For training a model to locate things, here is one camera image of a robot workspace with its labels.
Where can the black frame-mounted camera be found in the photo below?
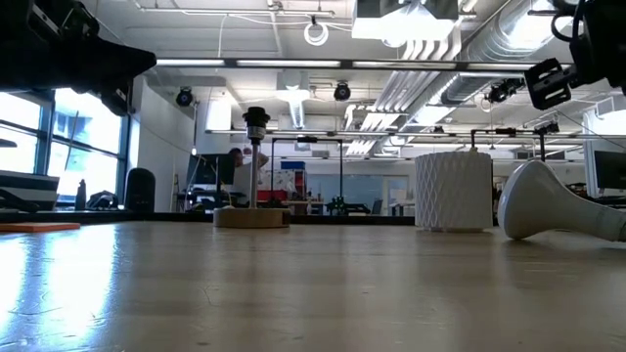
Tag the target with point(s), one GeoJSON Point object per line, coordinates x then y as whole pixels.
{"type": "Point", "coordinates": [504, 90]}
{"type": "Point", "coordinates": [184, 97]}
{"type": "Point", "coordinates": [342, 91]}

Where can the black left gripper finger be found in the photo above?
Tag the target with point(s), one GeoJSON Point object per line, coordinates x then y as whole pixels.
{"type": "Point", "coordinates": [117, 63]}
{"type": "Point", "coordinates": [118, 100]}

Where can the black background rig frame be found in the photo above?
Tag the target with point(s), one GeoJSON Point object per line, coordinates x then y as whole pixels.
{"type": "Point", "coordinates": [508, 131]}
{"type": "Point", "coordinates": [307, 140]}

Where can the lamp socket on wooden base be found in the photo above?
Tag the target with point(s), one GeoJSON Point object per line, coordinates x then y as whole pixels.
{"type": "Point", "coordinates": [252, 217]}

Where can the black aluminium table frame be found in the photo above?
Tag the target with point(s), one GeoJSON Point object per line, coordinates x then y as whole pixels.
{"type": "Point", "coordinates": [342, 219]}

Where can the dark drinking bottle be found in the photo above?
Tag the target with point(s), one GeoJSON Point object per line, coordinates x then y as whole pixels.
{"type": "Point", "coordinates": [80, 195]}

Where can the black computer monitor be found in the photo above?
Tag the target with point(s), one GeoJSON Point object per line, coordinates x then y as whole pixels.
{"type": "Point", "coordinates": [210, 168]}
{"type": "Point", "coordinates": [611, 170]}

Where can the white flood lightbulb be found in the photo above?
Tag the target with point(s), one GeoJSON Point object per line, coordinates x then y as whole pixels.
{"type": "Point", "coordinates": [543, 200]}

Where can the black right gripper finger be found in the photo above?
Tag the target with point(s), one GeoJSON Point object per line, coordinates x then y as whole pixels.
{"type": "Point", "coordinates": [548, 85]}

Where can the black cylinder speaker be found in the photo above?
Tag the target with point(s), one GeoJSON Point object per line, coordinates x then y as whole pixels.
{"type": "Point", "coordinates": [140, 189]}

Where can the white lattice cup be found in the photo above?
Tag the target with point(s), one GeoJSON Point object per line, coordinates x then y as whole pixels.
{"type": "Point", "coordinates": [454, 190]}

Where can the person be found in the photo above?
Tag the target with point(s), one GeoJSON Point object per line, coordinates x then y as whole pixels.
{"type": "Point", "coordinates": [238, 157]}

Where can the orange sticky note pad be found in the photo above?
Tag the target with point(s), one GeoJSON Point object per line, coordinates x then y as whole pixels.
{"type": "Point", "coordinates": [39, 227]}

